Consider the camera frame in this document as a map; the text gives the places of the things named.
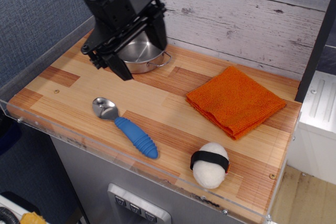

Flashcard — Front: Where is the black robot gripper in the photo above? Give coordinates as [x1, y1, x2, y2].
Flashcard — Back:
[81, 0, 167, 81]

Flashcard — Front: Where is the silver metal bowl with handles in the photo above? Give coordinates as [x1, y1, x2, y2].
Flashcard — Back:
[118, 32, 172, 74]

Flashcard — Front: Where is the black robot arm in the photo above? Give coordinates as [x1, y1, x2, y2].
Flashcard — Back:
[81, 0, 167, 81]

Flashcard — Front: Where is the folded orange cloth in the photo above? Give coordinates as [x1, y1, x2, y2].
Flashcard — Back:
[186, 66, 286, 140]

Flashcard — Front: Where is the clear acrylic table guard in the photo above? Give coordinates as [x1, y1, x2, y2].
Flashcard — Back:
[1, 101, 274, 223]

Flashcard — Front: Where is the white plush sushi toy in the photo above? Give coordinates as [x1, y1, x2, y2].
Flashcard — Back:
[190, 142, 230, 189]

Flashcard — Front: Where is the silver button control panel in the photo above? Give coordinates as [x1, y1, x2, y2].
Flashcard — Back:
[107, 183, 172, 223]

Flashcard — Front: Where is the yellow object bottom left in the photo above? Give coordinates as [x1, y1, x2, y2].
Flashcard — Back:
[19, 212, 47, 224]

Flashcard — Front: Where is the white box at right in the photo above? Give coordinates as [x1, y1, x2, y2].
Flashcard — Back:
[287, 71, 335, 184]

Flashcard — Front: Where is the spoon with blue handle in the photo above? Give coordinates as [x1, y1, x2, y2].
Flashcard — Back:
[92, 97, 159, 159]

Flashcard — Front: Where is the dark right frame post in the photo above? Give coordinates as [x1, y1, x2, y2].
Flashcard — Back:
[295, 0, 335, 103]

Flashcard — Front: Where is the black cable loop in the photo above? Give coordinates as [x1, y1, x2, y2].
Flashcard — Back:
[0, 207, 20, 224]

